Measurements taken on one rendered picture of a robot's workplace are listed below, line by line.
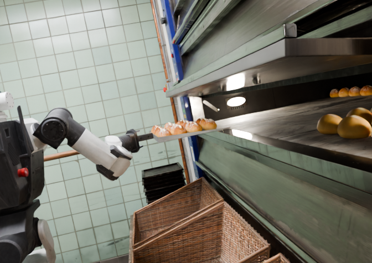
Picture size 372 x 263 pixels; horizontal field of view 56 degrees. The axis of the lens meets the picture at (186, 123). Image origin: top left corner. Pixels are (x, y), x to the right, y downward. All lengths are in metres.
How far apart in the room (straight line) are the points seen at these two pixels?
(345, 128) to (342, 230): 0.27
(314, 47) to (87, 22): 2.84
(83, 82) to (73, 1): 0.69
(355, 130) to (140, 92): 2.41
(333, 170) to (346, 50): 0.30
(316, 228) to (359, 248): 0.16
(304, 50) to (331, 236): 0.47
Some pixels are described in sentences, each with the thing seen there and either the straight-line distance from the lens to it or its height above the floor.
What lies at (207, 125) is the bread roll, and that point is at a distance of 1.74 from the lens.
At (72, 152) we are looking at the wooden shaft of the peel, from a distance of 1.94.
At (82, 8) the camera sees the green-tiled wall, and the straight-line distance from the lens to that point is 3.29.
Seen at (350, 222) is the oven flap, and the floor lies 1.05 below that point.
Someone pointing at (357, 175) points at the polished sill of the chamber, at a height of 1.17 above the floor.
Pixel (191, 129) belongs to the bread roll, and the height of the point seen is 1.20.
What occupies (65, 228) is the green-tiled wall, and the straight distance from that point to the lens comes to 3.37.
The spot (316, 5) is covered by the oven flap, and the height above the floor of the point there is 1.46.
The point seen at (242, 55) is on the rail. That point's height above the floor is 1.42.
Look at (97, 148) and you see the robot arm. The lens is 1.37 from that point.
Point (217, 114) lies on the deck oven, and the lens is 2.31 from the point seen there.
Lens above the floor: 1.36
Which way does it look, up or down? 4 degrees down
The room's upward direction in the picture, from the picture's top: 11 degrees counter-clockwise
